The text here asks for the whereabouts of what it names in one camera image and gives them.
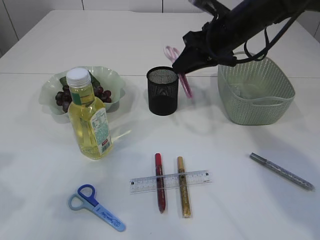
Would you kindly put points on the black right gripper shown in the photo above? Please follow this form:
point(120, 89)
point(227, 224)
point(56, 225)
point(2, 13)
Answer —
point(199, 53)

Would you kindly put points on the pink purple scissors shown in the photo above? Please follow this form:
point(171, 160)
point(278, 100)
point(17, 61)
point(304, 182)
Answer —
point(172, 54)

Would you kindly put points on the clear plastic sheet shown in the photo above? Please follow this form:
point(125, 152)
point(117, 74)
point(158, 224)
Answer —
point(246, 91)

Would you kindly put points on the yellow drink bottle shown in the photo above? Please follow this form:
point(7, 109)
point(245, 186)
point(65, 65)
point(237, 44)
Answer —
point(88, 116)

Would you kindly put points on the blue scissors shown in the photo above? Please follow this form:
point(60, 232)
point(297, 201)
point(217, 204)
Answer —
point(91, 204)

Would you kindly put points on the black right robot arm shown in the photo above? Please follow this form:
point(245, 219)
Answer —
point(215, 43)

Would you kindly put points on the black mesh pen holder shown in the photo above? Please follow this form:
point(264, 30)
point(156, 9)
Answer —
point(162, 90)

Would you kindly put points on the green woven plastic basket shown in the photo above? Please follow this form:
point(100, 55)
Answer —
point(277, 92)

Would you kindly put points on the green wavy plate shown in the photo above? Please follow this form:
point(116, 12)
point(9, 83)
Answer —
point(108, 78)

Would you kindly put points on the clear plastic ruler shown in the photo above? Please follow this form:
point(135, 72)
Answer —
point(171, 181)

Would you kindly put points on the red glitter marker pen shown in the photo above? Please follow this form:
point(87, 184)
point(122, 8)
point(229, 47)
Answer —
point(161, 198)

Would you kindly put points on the gold glitter marker pen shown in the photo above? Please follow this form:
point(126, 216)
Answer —
point(183, 188)

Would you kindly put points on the silver glitter marker pen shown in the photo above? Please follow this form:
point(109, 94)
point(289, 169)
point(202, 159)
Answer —
point(280, 171)

